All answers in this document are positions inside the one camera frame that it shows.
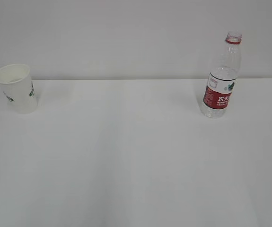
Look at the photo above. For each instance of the Nongfu Spring water bottle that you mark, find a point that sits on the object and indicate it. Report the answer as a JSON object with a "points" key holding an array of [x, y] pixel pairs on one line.
{"points": [[222, 77]]}

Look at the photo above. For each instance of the white paper cup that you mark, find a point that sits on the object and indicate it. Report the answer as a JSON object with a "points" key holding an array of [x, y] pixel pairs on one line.
{"points": [[17, 86]]}

